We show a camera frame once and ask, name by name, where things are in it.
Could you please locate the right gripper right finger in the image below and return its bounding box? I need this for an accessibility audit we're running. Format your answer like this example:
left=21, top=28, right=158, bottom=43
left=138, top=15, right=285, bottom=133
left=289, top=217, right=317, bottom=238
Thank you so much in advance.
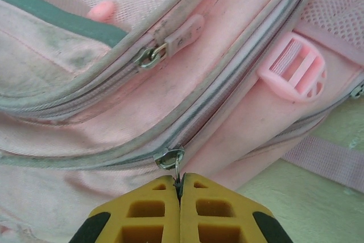
left=181, top=172, right=293, bottom=243

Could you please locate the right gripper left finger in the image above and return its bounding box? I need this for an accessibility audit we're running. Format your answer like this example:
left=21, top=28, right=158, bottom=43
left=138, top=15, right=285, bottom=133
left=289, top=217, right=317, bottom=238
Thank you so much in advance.
left=68, top=176, right=181, bottom=243

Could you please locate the pink student backpack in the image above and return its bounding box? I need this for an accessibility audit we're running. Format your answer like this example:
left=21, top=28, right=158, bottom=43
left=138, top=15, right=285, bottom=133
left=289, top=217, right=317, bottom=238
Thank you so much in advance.
left=0, top=0, right=364, bottom=243

